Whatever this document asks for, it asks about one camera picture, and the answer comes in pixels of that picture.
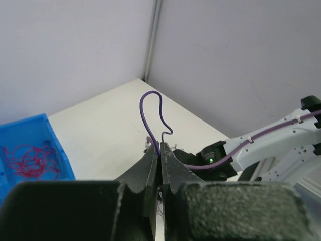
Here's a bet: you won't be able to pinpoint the dark grey wire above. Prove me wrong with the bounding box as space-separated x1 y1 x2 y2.
139 90 174 155

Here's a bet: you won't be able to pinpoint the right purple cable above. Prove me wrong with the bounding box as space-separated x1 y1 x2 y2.
185 109 321 170

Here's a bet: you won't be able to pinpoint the blue compartment bin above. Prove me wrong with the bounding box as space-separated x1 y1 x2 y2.
1 114 75 201

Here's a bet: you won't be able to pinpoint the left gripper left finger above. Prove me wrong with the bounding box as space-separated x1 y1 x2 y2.
1 146 158 240

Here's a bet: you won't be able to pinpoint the aluminium front rail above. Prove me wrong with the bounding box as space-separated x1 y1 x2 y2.
294 178 320 202

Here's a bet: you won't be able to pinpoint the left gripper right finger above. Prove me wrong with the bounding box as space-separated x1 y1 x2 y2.
160 143 317 240

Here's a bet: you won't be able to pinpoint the red wires in bin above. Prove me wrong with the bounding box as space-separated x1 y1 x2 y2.
2 144 61 180

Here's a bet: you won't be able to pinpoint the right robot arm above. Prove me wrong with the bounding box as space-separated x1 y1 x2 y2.
174 95 320 185

